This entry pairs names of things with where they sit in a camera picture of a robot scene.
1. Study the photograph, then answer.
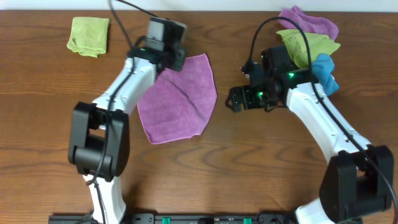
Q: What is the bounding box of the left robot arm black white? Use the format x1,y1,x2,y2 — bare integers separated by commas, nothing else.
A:
60,46,186,223

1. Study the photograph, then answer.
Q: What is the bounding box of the purple cloth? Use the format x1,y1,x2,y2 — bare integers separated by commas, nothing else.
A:
279,6,339,40
137,54,217,144

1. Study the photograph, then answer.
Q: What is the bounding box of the folded green cloth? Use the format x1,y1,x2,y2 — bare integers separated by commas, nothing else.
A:
67,17,110,58

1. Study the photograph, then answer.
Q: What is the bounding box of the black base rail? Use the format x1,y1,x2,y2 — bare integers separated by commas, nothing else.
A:
48,212,299,224

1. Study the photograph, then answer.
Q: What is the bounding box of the crumpled olive green cloth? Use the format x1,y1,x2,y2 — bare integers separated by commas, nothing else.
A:
277,29,341,68

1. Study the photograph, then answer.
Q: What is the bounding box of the crumpled purple cloth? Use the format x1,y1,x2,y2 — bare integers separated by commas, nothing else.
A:
279,6,339,40

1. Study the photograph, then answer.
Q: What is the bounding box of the crumpled blue cloth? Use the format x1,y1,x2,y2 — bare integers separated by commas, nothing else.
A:
312,54,340,96

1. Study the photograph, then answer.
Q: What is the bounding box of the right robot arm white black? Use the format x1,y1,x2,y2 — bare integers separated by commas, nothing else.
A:
226,67,397,223

